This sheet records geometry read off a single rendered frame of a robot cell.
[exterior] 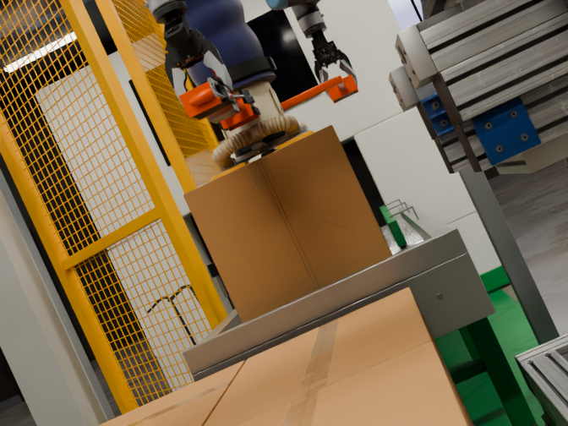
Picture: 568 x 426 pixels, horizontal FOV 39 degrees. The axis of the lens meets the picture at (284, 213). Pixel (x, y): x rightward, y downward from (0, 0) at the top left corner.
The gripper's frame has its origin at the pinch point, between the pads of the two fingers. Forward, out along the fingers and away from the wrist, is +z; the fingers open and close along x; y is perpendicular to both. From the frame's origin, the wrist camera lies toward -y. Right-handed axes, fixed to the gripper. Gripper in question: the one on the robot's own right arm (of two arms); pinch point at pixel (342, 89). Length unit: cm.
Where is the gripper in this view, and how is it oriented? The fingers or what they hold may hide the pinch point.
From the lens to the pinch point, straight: 253.9
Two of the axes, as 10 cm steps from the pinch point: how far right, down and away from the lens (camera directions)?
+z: 4.2, 9.1, 0.0
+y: -1.1, 0.5, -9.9
